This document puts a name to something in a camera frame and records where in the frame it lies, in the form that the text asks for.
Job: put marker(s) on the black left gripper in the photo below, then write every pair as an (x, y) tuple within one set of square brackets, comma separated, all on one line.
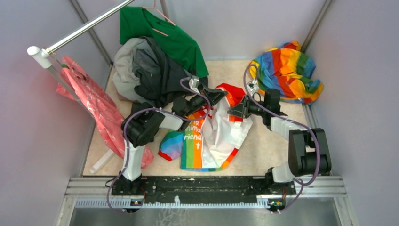
[(213, 95)]

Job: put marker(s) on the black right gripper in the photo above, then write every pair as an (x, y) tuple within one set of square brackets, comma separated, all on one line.
[(239, 110)]

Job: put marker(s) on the red white cartoon jacket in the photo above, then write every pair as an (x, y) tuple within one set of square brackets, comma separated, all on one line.
[(209, 144)]

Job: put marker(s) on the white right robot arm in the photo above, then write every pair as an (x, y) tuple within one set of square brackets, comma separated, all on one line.
[(308, 152)]

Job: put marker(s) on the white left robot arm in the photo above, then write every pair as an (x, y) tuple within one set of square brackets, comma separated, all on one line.
[(141, 126)]

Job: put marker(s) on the dark grey jacket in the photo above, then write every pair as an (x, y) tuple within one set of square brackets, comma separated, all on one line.
[(145, 73)]

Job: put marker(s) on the rainbow striped garment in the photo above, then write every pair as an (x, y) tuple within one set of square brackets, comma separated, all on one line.
[(289, 70)]

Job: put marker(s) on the pink clothes hanger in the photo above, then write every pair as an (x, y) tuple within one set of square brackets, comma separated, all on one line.
[(160, 10)]

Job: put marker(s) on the green t-shirt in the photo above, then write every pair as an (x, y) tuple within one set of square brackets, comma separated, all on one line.
[(176, 43)]

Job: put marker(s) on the pink patterned garment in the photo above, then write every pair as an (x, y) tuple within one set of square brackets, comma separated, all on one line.
[(107, 117)]

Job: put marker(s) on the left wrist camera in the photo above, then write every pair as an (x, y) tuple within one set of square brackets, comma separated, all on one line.
[(194, 82)]

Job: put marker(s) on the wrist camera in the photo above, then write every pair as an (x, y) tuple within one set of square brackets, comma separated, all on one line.
[(252, 87), (194, 82)]

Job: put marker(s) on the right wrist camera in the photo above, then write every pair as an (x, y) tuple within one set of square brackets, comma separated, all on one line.
[(252, 87)]

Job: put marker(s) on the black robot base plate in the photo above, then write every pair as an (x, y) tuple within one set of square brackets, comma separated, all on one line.
[(202, 189)]

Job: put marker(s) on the aluminium frame rail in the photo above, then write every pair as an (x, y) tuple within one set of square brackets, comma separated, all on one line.
[(322, 203)]

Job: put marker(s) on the silver clothes rail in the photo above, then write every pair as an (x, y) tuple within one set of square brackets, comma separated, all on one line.
[(42, 55)]

